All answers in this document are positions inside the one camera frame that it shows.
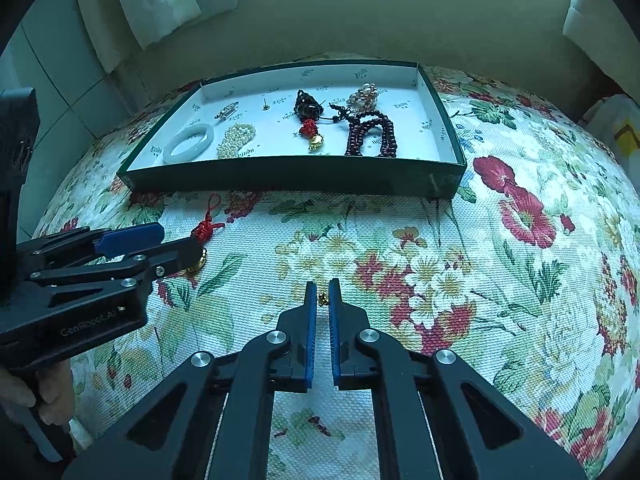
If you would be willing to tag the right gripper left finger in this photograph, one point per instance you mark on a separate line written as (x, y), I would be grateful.
(211, 417)

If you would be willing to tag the person left hand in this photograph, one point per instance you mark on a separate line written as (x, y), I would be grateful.
(54, 388)

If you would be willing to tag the white jade bangle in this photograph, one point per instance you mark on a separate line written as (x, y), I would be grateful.
(188, 143)

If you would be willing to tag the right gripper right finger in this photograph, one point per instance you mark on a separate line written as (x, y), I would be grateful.
(435, 416)

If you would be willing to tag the green jewelry tray box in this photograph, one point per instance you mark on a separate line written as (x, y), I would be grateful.
(340, 126)

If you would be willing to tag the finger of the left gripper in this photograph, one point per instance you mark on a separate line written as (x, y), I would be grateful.
(82, 245)
(125, 271)

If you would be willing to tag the pearl cluster brooch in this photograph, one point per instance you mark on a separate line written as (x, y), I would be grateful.
(364, 100)

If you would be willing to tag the silver crystal brooch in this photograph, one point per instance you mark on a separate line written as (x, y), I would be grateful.
(227, 111)

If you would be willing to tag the black cord bead pendant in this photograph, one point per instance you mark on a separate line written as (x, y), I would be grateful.
(306, 108)

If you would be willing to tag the red knot gold charm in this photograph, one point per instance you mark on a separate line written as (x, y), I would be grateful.
(204, 232)

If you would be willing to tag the patterned pillow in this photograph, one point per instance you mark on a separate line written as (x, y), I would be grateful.
(615, 122)

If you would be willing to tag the small red knot charm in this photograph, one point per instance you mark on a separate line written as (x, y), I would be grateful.
(309, 131)

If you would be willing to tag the floral bedspread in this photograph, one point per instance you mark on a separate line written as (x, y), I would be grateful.
(530, 273)

